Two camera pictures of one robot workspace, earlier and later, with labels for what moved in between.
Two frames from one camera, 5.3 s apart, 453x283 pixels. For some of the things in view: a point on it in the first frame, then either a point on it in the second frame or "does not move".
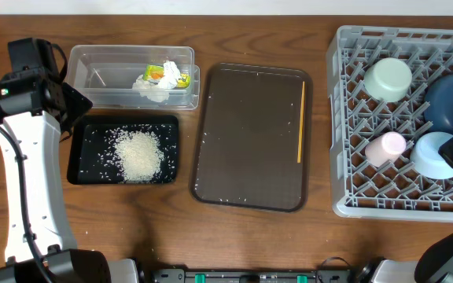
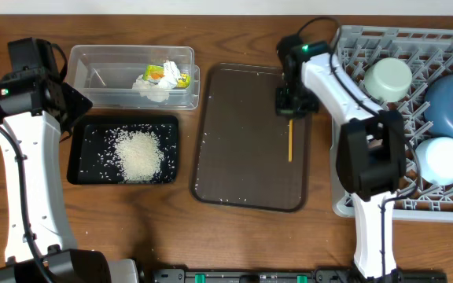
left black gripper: [75, 104] does not move
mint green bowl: [388, 79] does not move
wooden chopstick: [301, 123] to [290, 141]
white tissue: [154, 90] does not move
